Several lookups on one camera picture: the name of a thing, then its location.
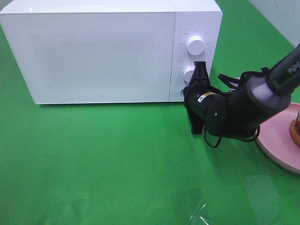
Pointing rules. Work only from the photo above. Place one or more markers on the burger with lettuce and tomato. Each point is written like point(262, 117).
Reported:
point(294, 130)

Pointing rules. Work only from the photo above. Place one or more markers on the upper white microwave knob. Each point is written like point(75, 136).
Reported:
point(195, 45)

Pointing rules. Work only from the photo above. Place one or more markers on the pink round plate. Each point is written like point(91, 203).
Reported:
point(275, 140)

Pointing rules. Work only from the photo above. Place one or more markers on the lower white microwave knob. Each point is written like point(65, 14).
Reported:
point(187, 73)

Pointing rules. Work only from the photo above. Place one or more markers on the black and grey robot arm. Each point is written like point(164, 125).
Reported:
point(253, 98)

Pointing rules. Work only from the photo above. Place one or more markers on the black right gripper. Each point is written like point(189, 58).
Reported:
point(207, 102)

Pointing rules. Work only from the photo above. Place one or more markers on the white microwave knob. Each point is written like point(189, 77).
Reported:
point(195, 45)
point(187, 73)

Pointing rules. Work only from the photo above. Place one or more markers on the white microwave oven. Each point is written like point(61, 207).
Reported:
point(192, 17)

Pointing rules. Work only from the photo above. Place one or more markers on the round door release button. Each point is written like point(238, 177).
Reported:
point(182, 93)

